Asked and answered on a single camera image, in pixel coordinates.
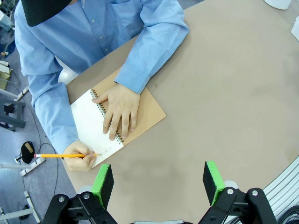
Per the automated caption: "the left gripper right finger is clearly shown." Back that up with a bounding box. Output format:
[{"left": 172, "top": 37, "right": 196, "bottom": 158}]
[{"left": 197, "top": 161, "right": 278, "bottom": 224}]

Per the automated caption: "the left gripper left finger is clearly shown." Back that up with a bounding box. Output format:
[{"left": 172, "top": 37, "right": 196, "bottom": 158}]
[{"left": 42, "top": 164, "right": 117, "bottom": 224}]

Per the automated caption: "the yellow pencil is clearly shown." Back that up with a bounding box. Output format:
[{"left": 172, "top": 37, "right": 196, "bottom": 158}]
[{"left": 34, "top": 153, "right": 103, "bottom": 159}]

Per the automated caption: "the spiral notebook tan cover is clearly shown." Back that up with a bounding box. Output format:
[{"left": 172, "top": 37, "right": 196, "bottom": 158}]
[{"left": 70, "top": 67, "right": 167, "bottom": 168}]

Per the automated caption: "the person's left forearm blue sleeve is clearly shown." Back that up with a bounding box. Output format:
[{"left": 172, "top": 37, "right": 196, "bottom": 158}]
[{"left": 114, "top": 30, "right": 190, "bottom": 95}]

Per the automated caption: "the person's right forearm blue sleeve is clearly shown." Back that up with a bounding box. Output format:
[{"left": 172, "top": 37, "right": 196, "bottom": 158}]
[{"left": 28, "top": 74, "right": 80, "bottom": 154}]

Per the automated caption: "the person's right hand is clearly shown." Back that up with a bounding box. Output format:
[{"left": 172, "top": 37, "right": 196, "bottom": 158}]
[{"left": 62, "top": 140, "right": 103, "bottom": 172}]

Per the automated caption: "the person's left hand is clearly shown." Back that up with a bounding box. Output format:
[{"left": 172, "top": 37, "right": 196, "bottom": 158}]
[{"left": 91, "top": 83, "right": 141, "bottom": 141}]

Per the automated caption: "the white power strip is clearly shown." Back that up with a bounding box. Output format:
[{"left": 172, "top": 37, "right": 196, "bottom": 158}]
[{"left": 14, "top": 156, "right": 46, "bottom": 177}]

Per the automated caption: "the black pouch tan label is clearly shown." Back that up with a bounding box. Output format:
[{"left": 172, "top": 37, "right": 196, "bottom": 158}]
[{"left": 20, "top": 141, "right": 36, "bottom": 164}]

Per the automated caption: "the person torso blue shirt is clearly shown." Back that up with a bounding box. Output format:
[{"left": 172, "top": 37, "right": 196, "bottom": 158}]
[{"left": 14, "top": 0, "right": 185, "bottom": 75}]

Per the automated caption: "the black baseball cap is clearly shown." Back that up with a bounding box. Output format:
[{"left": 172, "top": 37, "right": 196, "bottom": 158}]
[{"left": 21, "top": 0, "right": 73, "bottom": 28}]

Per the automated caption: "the white lidded trash can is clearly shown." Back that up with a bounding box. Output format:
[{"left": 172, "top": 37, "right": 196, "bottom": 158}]
[{"left": 263, "top": 0, "right": 292, "bottom": 10}]

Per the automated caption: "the thin black floor cable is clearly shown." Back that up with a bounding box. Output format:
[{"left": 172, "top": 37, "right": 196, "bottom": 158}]
[{"left": 35, "top": 142, "right": 59, "bottom": 196}]

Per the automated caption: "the aluminium frame rail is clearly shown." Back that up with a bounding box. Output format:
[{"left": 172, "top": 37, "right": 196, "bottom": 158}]
[{"left": 263, "top": 155, "right": 299, "bottom": 224}]

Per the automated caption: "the black cable bundle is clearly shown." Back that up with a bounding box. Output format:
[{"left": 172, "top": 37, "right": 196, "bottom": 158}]
[{"left": 277, "top": 205, "right": 299, "bottom": 224}]

